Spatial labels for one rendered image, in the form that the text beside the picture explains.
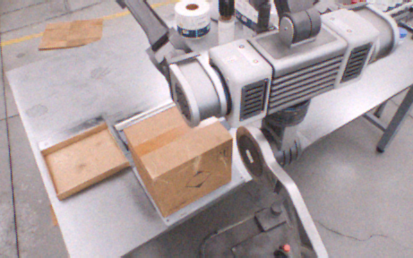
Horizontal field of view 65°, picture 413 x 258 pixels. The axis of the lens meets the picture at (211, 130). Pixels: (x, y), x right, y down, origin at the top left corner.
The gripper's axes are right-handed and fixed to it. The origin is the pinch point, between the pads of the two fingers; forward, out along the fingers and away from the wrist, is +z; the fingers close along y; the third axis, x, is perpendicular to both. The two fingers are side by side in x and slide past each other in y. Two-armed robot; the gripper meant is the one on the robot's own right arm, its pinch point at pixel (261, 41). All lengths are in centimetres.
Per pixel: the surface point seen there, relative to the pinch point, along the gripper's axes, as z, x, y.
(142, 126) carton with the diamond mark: -10, 29, 76
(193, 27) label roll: 6.3, -39.2, 16.1
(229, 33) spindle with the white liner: 2.3, -17.6, 6.6
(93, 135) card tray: 19, -5, 90
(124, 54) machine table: 19, -56, 54
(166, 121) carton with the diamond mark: -10, 31, 68
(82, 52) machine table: 19, -71, 74
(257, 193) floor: 102, 26, 10
